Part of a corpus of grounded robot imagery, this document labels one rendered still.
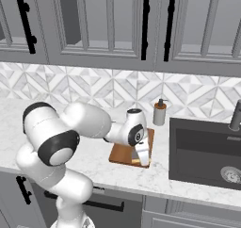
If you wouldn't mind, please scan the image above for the brown wooden cutting board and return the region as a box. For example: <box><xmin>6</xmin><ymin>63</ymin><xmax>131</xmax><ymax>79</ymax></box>
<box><xmin>108</xmin><ymin>127</ymin><xmax>156</xmax><ymax>170</ymax></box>

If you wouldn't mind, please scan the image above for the long black dishwasher handle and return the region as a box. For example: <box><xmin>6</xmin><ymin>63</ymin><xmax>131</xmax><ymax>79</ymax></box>
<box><xmin>43</xmin><ymin>189</ymin><xmax>126</xmax><ymax>213</ymax></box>

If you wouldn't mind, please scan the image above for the grey glass wall cupboard door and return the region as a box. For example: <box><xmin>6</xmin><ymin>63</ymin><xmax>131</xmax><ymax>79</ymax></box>
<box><xmin>154</xmin><ymin>0</ymin><xmax>241</xmax><ymax>78</ymax></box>
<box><xmin>46</xmin><ymin>0</ymin><xmax>158</xmax><ymax>72</ymax></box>
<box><xmin>0</xmin><ymin>0</ymin><xmax>51</xmax><ymax>65</ymax></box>

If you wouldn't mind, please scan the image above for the grey soap dispenser brown top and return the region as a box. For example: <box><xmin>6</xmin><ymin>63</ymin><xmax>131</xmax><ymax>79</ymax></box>
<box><xmin>152</xmin><ymin>98</ymin><xmax>169</xmax><ymax>127</ymax></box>

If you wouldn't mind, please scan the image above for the silver sink drain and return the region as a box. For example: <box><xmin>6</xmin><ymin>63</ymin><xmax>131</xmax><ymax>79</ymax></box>
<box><xmin>219</xmin><ymin>165</ymin><xmax>241</xmax><ymax>186</ymax></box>

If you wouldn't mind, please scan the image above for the dark grey tap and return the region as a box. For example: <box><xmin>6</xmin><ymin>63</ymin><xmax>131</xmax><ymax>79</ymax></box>
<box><xmin>228</xmin><ymin>99</ymin><xmax>241</xmax><ymax>133</ymax></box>

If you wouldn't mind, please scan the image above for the black sink basin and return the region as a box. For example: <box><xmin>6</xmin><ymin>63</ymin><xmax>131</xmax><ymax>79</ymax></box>
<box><xmin>168</xmin><ymin>116</ymin><xmax>241</xmax><ymax>191</ymax></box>

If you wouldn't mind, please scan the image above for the black wall cupboard handle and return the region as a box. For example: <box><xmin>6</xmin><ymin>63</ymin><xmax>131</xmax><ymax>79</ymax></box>
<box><xmin>163</xmin><ymin>0</ymin><xmax>177</xmax><ymax>63</ymax></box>
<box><xmin>14</xmin><ymin>0</ymin><xmax>39</xmax><ymax>56</ymax></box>
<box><xmin>140</xmin><ymin>0</ymin><xmax>152</xmax><ymax>62</ymax></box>

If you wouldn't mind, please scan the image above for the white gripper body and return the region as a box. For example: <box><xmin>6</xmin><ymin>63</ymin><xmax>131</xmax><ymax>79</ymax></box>
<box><xmin>134</xmin><ymin>138</ymin><xmax>153</xmax><ymax>168</ymax></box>

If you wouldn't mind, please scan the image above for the dark grey dishwasher front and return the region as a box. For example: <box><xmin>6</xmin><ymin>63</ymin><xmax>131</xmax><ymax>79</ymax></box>
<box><xmin>30</xmin><ymin>182</ymin><xmax>144</xmax><ymax>228</ymax></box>

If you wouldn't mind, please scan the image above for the grey panelled base cupboard door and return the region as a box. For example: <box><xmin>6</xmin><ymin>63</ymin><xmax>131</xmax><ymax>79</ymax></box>
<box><xmin>141</xmin><ymin>195</ymin><xmax>241</xmax><ymax>228</ymax></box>

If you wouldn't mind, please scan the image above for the short black base cupboard handle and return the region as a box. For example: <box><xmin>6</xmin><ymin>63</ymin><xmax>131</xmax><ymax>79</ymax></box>
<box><xmin>15</xmin><ymin>175</ymin><xmax>33</xmax><ymax>206</ymax></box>

